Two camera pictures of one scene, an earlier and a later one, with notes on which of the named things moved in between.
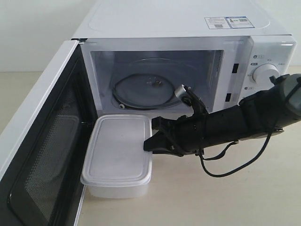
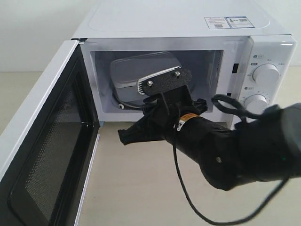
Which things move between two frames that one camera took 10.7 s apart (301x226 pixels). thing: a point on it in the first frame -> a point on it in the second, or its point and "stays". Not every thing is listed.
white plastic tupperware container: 115,165 -> 126,73
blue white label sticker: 228,22 stays
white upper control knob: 261,74 stays
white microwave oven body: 136,54 stays
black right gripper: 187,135 -> 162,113
